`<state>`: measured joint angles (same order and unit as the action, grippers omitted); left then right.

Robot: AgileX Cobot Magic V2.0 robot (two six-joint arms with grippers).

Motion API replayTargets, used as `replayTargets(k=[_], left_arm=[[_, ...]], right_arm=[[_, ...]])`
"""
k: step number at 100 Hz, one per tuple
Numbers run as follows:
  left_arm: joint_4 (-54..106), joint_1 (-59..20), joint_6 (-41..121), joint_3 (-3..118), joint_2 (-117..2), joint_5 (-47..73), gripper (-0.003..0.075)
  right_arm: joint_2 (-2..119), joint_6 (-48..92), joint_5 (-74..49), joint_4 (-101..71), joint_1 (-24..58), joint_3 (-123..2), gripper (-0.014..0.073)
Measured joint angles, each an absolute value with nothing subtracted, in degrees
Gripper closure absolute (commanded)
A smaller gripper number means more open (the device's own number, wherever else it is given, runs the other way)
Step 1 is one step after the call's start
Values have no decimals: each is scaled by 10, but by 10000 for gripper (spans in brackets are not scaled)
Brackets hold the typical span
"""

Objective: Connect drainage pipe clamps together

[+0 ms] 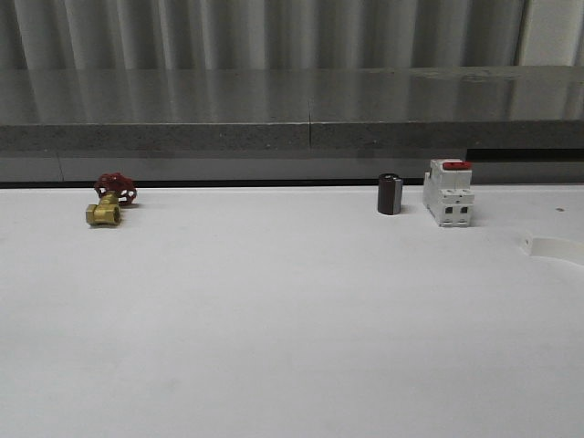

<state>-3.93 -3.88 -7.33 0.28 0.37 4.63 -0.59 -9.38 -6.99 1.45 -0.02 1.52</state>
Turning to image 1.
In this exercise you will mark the white circuit breaker red switch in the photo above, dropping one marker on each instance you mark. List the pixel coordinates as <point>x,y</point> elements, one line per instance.
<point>447,192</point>

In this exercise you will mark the brass valve red handwheel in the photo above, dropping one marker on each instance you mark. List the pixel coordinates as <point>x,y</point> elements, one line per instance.
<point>114,191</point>

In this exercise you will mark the black cylindrical capacitor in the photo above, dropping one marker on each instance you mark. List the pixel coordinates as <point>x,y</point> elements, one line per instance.
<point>389,194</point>

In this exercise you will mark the white half pipe clamp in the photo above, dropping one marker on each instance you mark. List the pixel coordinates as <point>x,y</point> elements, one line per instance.
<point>553,247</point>

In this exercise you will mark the grey stone countertop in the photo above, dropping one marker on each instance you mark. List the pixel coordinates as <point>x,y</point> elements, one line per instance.
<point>68,126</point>

